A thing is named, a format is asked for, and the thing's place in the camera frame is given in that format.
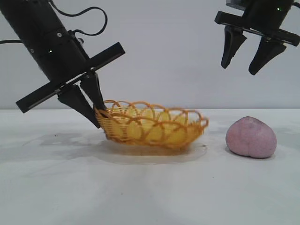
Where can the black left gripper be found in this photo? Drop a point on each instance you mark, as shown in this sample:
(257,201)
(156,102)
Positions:
(61,61)

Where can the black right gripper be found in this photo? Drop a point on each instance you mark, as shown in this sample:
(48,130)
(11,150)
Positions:
(264,16)

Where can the yellow woven wicker basket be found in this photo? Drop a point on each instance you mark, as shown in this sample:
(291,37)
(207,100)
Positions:
(150,138)

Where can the pink peach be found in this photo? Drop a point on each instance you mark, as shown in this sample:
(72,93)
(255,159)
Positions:
(250,138)

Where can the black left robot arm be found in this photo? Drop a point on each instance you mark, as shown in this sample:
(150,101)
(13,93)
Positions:
(28,18)

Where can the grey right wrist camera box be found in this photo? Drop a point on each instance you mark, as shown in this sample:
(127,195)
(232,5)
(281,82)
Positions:
(234,2)

